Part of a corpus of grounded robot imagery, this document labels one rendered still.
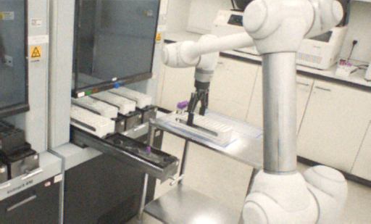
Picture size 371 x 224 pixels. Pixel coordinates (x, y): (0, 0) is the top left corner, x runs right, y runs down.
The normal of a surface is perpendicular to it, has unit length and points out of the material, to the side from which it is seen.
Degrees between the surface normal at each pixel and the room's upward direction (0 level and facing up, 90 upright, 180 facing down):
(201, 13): 90
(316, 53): 90
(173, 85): 90
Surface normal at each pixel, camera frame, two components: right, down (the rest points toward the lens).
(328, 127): -0.61, 0.25
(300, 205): 0.46, 0.01
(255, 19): -0.90, -0.02
